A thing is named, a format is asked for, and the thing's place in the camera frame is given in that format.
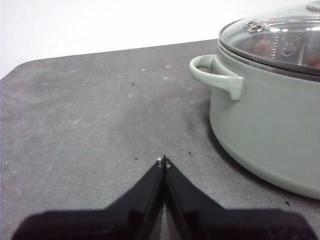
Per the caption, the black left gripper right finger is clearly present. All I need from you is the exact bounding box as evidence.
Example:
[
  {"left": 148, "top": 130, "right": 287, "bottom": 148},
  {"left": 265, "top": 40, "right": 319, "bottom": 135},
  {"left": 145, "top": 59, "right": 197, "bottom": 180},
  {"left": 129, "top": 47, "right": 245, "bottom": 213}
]
[{"left": 163, "top": 156, "right": 313, "bottom": 240}]

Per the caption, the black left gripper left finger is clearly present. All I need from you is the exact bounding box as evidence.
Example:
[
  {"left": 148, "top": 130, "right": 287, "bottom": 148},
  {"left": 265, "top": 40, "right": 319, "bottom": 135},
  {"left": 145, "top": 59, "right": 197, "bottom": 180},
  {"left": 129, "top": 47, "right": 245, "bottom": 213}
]
[{"left": 10, "top": 155, "right": 167, "bottom": 240}]

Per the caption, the glass lid with green knob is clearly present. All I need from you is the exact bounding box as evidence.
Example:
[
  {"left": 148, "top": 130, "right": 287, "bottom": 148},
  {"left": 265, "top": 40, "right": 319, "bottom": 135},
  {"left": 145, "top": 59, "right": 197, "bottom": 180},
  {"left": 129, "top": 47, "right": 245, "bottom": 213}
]
[{"left": 217, "top": 0, "right": 320, "bottom": 83}]

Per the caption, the pale green electric cooking pot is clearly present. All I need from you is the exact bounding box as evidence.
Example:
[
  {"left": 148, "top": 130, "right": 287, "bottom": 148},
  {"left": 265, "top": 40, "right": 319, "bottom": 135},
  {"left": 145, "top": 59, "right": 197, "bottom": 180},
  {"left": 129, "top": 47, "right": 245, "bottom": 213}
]
[{"left": 188, "top": 39, "right": 320, "bottom": 201}]

